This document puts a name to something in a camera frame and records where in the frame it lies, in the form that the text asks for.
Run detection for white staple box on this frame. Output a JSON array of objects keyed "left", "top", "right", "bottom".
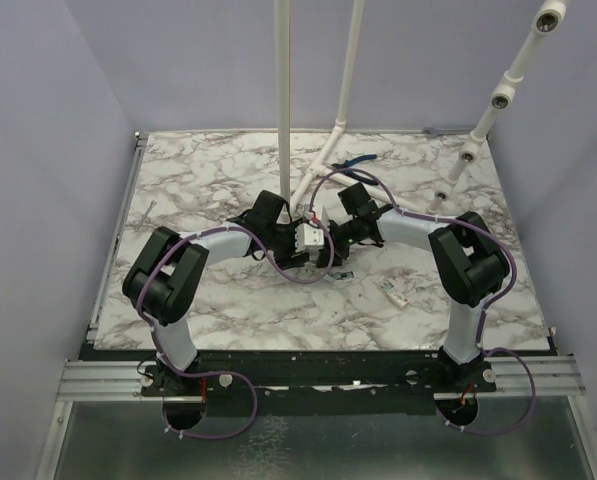
[{"left": 377, "top": 279, "right": 409, "bottom": 309}]

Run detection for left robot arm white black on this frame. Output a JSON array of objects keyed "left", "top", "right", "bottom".
[{"left": 122, "top": 191, "right": 308, "bottom": 395}]

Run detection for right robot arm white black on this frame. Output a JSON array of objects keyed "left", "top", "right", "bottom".
[{"left": 311, "top": 183, "right": 517, "bottom": 391}]

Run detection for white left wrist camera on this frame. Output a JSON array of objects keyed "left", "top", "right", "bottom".
[{"left": 294, "top": 223, "right": 326, "bottom": 252}]

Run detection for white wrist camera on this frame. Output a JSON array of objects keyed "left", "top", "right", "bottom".
[
  {"left": 303, "top": 202, "right": 340, "bottom": 228},
  {"left": 294, "top": 223, "right": 326, "bottom": 252}
]

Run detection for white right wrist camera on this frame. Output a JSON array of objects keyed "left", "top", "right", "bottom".
[{"left": 303, "top": 202, "right": 340, "bottom": 228}]

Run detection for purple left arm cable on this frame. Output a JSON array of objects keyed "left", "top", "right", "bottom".
[{"left": 135, "top": 224, "right": 337, "bottom": 442}]

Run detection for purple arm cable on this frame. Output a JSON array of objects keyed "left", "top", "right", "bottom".
[
  {"left": 135, "top": 224, "right": 337, "bottom": 442},
  {"left": 310, "top": 169, "right": 539, "bottom": 437}
]

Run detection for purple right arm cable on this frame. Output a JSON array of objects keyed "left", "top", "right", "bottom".
[{"left": 310, "top": 169, "right": 539, "bottom": 437}]

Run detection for blue handled pliers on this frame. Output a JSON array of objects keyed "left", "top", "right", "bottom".
[{"left": 331, "top": 154, "right": 378, "bottom": 186}]

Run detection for white PVC pipe frame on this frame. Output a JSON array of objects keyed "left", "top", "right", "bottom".
[{"left": 275, "top": 0, "right": 572, "bottom": 216}]

